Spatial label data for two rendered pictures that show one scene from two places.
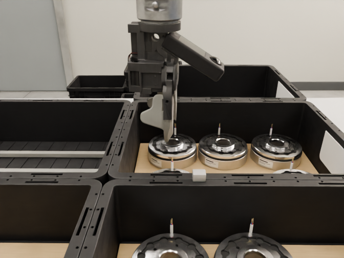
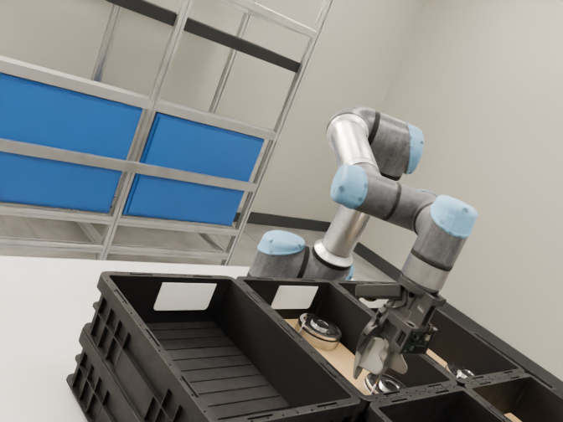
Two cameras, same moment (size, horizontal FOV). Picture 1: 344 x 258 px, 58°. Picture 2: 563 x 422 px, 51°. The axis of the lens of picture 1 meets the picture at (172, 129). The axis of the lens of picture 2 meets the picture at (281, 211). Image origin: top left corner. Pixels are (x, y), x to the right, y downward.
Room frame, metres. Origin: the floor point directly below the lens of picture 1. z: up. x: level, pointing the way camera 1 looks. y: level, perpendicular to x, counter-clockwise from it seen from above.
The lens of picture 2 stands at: (1.43, 0.51, 1.39)
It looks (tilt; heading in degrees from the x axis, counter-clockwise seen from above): 14 degrees down; 224
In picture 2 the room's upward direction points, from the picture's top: 22 degrees clockwise
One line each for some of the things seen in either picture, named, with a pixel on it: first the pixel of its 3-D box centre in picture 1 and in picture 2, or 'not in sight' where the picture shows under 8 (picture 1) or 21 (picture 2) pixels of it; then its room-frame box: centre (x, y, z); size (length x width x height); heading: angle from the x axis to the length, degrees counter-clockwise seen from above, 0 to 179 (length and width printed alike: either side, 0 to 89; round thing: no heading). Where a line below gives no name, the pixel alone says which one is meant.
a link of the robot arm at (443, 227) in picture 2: not in sight; (444, 230); (0.54, 0.02, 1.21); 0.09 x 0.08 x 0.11; 54
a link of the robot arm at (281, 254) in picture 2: not in sight; (279, 257); (0.30, -0.53, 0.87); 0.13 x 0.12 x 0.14; 144
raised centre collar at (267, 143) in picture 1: (276, 143); not in sight; (0.57, -0.22, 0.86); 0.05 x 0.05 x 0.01
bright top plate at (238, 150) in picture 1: (222, 145); not in sight; (0.57, -0.11, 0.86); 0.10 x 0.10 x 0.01
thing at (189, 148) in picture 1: (172, 145); not in sight; (0.57, 0.00, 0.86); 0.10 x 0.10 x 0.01
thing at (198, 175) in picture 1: (198, 175); not in sight; (0.35, -0.04, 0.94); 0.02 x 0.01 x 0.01; 89
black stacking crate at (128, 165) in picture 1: (228, 159); (331, 354); (0.50, -0.11, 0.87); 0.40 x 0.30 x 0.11; 89
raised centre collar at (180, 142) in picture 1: (172, 143); not in sight; (0.57, 0.00, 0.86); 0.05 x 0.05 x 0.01
